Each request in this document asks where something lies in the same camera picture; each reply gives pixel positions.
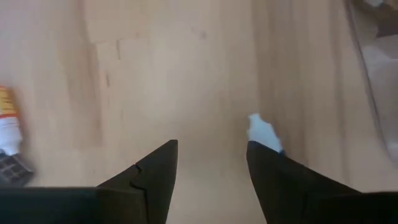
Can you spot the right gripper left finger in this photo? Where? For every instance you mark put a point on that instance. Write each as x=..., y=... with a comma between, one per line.
x=149, y=186

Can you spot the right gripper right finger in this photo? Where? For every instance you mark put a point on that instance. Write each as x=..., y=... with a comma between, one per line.
x=295, y=193

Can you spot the orange food colouring dropper bottle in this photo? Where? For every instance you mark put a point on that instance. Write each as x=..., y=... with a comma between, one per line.
x=7, y=124

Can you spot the clear plastic organizer bin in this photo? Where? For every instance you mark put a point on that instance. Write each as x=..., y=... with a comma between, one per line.
x=382, y=77

